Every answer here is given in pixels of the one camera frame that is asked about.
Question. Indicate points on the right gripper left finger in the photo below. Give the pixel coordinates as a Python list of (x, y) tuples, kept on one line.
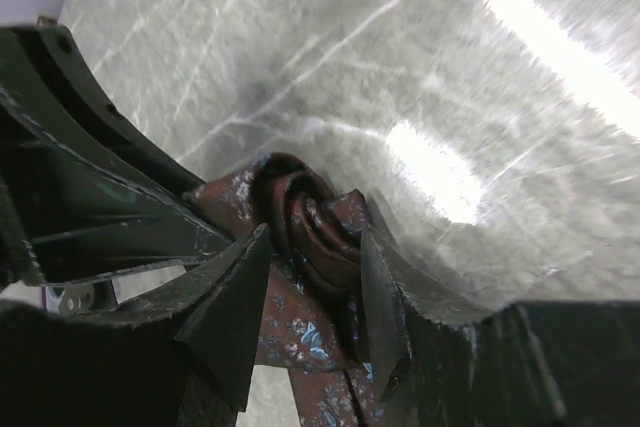
[(179, 355)]

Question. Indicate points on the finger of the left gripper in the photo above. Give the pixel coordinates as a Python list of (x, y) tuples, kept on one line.
[(52, 51), (72, 211)]

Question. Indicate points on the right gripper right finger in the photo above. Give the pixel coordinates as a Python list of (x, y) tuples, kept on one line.
[(439, 359)]

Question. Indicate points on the brown blue floral tie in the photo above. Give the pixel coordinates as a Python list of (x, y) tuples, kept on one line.
[(313, 322)]

